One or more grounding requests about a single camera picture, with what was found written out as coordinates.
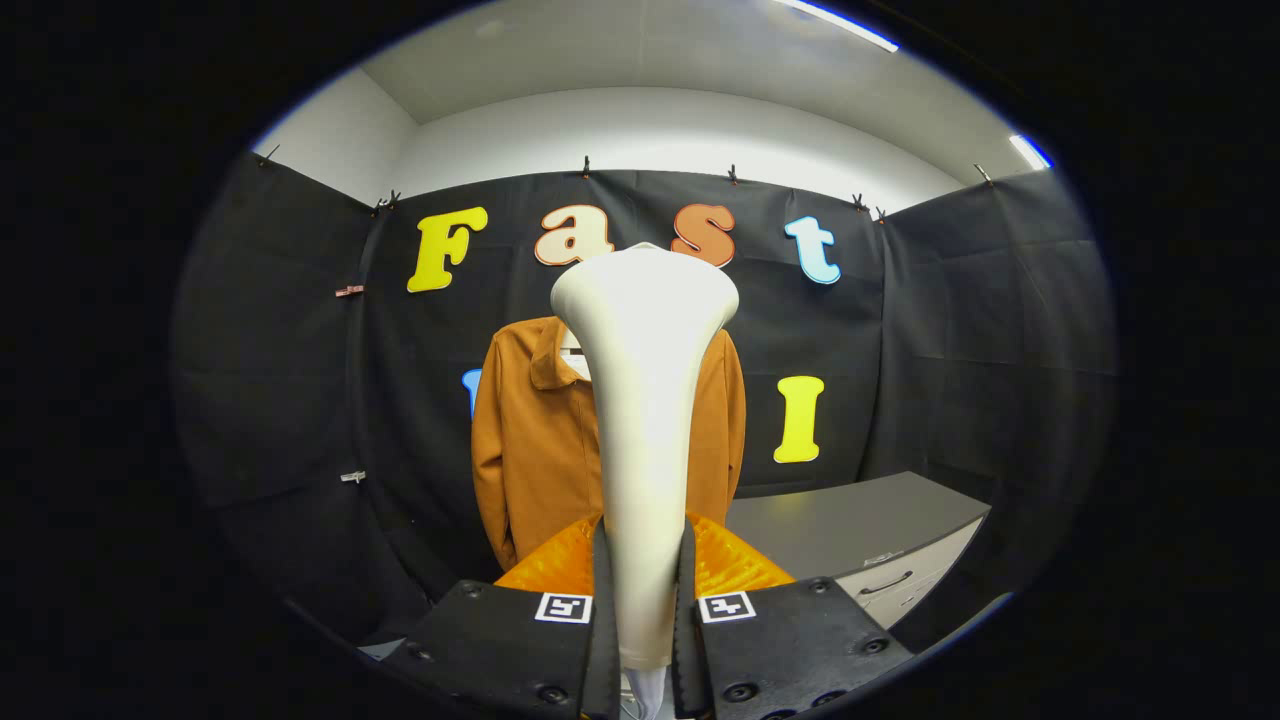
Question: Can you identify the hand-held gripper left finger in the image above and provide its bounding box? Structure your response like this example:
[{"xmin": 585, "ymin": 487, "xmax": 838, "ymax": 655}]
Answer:
[{"xmin": 380, "ymin": 512, "xmax": 621, "ymax": 720}]

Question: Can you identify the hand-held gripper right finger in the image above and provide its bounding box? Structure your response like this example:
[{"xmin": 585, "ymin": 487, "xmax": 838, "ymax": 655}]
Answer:
[{"xmin": 672, "ymin": 510, "xmax": 916, "ymax": 720}]

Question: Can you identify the brown button shirt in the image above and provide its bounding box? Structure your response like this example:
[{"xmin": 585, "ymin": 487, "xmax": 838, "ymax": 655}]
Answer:
[{"xmin": 470, "ymin": 315, "xmax": 747, "ymax": 571}]

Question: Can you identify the white garment steamer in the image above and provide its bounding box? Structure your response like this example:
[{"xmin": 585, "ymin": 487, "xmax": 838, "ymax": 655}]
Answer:
[{"xmin": 550, "ymin": 243, "xmax": 741, "ymax": 671}]

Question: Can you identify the grey cabinet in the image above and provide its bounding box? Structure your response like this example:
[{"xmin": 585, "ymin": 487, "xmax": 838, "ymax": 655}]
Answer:
[{"xmin": 725, "ymin": 470, "xmax": 993, "ymax": 631}]

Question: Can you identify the white mannequin torso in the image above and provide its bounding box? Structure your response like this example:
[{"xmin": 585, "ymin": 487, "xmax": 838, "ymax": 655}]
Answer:
[{"xmin": 558, "ymin": 325, "xmax": 597, "ymax": 382}]

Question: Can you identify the black backdrop cloth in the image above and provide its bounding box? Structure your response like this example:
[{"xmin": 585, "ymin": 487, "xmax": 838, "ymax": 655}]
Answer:
[{"xmin": 170, "ymin": 150, "xmax": 1118, "ymax": 646}]

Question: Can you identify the row of black clips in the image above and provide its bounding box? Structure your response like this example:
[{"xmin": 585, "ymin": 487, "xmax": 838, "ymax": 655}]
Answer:
[{"xmin": 255, "ymin": 145, "xmax": 996, "ymax": 226}]

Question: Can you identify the long ceiling light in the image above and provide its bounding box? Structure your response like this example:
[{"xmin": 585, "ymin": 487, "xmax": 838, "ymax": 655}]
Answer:
[{"xmin": 770, "ymin": 0, "xmax": 899, "ymax": 53}]

